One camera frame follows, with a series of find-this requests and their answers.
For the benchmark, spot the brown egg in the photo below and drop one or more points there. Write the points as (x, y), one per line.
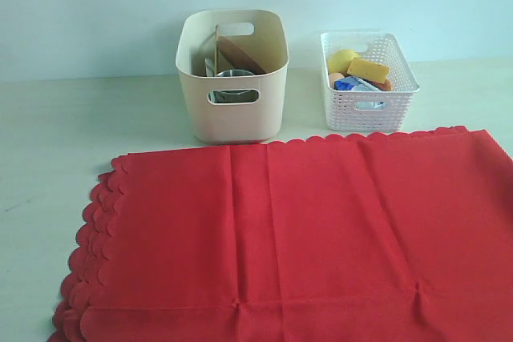
(333, 77)

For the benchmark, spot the white perforated plastic basket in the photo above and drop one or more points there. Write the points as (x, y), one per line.
(372, 110)

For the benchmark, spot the yellow lemon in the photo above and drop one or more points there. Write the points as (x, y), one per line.
(340, 61)

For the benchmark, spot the brown wooden plate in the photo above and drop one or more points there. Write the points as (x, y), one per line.
(238, 58)

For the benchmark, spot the blue white milk carton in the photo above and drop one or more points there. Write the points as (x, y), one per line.
(352, 83)

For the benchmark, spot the yellow cheese wedge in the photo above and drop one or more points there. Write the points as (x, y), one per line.
(372, 71)

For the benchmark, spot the stainless steel cup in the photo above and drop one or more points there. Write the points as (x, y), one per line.
(233, 96)

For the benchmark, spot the fried chicken nugget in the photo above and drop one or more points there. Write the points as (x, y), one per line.
(384, 86)

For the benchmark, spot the red scalloped cloth mat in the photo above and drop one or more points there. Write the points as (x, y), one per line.
(401, 237)

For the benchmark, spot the cream plastic storage bin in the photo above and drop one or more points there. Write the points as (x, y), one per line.
(260, 33)

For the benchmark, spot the steel table knife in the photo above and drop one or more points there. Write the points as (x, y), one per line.
(209, 67)

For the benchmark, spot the wooden chopstick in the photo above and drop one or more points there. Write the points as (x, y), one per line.
(216, 52)

